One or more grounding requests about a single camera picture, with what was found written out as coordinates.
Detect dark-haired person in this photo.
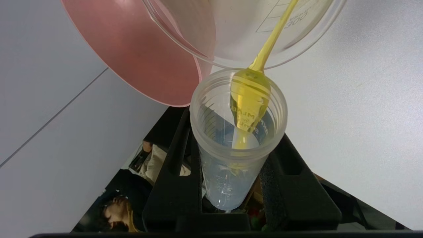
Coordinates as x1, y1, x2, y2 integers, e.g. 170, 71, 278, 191
74, 140, 192, 232

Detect clear glass beaker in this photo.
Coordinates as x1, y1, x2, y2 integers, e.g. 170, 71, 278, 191
142, 0, 347, 70

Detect pink bowl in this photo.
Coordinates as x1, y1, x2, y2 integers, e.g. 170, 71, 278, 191
61, 0, 217, 108

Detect test tube with yellow pigment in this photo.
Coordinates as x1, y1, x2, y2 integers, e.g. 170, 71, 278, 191
190, 68, 288, 211

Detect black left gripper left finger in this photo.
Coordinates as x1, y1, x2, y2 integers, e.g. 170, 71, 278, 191
143, 106, 203, 232

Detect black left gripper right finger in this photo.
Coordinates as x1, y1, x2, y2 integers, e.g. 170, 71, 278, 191
259, 134, 342, 232

